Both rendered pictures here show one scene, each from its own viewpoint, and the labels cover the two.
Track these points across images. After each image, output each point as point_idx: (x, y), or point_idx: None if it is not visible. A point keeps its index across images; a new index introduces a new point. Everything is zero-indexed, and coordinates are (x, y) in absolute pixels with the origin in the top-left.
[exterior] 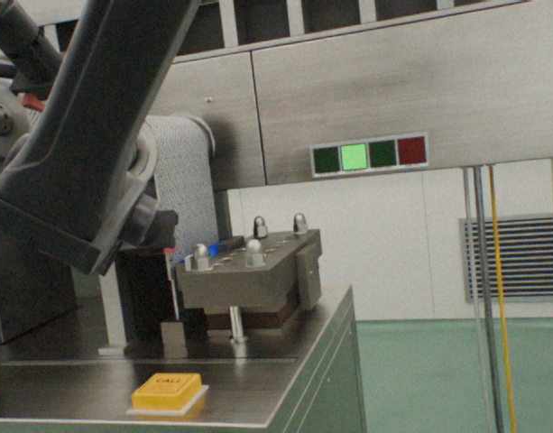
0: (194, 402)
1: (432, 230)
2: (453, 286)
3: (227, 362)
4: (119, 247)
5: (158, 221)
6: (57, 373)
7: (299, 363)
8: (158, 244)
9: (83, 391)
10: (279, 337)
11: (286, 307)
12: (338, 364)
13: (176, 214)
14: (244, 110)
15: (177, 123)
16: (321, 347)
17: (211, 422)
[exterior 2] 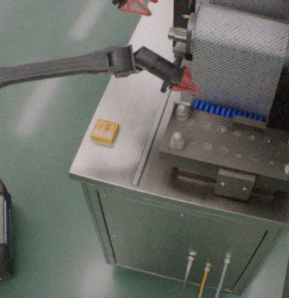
0: (98, 143)
1: None
2: None
3: (143, 152)
4: (137, 71)
5: (166, 76)
6: (154, 81)
7: (128, 185)
8: (161, 84)
9: (127, 98)
10: (174, 176)
11: (197, 175)
12: (213, 223)
13: (172, 82)
14: None
15: (252, 38)
16: (170, 202)
17: (78, 152)
